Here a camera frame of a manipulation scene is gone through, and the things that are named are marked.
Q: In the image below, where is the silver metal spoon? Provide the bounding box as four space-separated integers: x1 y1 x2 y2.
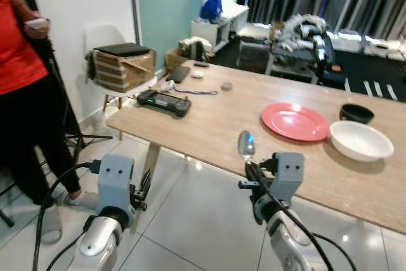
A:
238 130 256 161

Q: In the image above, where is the white handheld device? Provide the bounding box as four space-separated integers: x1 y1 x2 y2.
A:
25 18 49 30

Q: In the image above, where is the person's hand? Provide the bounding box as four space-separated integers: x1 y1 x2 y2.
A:
24 11 51 33

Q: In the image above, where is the wooden table leg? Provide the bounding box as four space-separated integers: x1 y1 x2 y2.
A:
130 143 160 234

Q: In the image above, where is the red plate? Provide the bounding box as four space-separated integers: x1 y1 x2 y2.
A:
261 103 331 142

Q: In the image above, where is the black handheld controller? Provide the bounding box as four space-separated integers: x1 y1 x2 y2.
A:
136 90 192 118

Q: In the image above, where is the white bowl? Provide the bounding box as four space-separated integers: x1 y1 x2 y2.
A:
329 121 395 162

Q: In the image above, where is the black tripod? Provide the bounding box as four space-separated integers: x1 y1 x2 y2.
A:
35 36 115 152

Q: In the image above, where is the black phone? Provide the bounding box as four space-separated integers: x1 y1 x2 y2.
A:
166 66 191 84

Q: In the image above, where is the taped cardboard box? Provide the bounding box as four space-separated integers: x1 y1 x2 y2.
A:
88 49 157 93

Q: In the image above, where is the silver robot parts pile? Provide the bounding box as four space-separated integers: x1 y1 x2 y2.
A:
270 14 347 88

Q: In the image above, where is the black laptop case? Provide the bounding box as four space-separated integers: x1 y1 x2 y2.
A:
95 43 152 58

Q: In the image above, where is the white shelf unit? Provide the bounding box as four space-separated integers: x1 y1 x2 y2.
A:
190 3 249 53

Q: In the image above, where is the person in red shirt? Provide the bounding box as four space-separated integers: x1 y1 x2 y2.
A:
0 0 84 246

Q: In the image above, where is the white chair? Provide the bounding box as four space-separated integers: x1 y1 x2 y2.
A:
84 23 129 114

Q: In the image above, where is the white low cabinet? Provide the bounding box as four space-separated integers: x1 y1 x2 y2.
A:
330 30 406 57

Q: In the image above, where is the blue bag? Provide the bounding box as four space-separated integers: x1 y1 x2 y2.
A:
200 0 223 20

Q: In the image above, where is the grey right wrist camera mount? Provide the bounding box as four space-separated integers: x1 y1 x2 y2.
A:
270 152 306 206

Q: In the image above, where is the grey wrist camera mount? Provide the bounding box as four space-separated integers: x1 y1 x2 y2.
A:
270 152 306 206
97 154 136 212

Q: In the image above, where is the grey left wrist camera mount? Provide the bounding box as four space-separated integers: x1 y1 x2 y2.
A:
97 154 136 212

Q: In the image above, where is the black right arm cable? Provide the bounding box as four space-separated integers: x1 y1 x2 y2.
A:
246 162 357 271

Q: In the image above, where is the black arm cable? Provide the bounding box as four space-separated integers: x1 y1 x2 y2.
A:
32 161 103 271
246 162 357 271

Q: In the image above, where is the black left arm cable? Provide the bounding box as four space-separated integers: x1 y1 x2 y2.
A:
32 161 103 271

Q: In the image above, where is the white tag with blue lanyard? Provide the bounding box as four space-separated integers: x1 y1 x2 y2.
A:
160 80 219 96

